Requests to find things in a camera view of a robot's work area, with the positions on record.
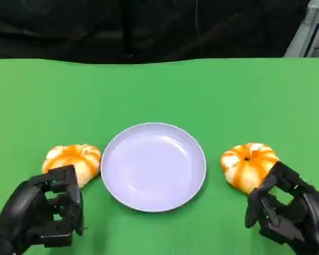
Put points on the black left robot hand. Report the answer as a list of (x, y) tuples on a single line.
[(24, 202)]

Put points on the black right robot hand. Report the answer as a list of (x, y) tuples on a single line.
[(308, 212)]

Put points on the orange and white bread roll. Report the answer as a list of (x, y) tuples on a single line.
[(71, 156), (244, 164)]

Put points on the lilac plate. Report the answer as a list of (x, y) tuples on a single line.
[(152, 170)]

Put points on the green table cloth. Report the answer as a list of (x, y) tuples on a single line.
[(159, 93)]

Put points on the black curtain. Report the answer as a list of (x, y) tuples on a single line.
[(95, 29)]

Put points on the aluminium frame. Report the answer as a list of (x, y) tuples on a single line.
[(299, 40)]

